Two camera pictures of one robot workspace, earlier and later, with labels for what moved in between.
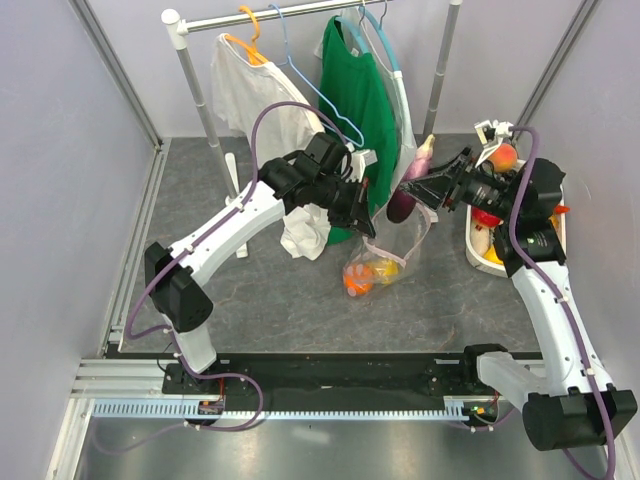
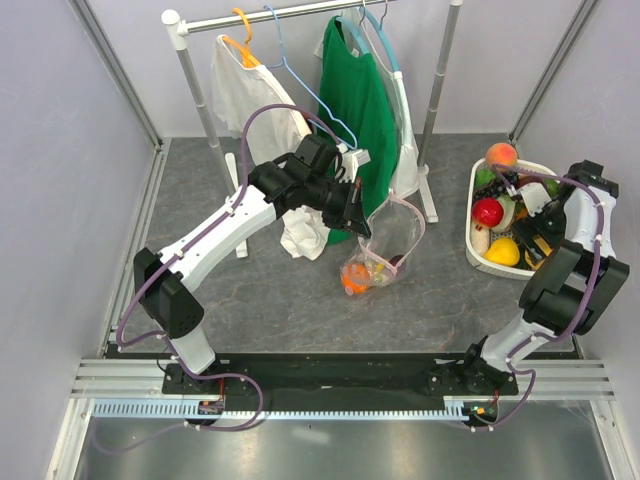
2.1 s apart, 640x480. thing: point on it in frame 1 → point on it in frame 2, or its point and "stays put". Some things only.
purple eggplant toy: x=402 y=202 → x=396 y=260
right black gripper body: x=482 y=190 → x=550 y=224
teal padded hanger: x=378 y=27 stays put
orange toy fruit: x=358 y=279 stays put
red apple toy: x=484 y=217 stays put
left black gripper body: x=345 y=206 stays put
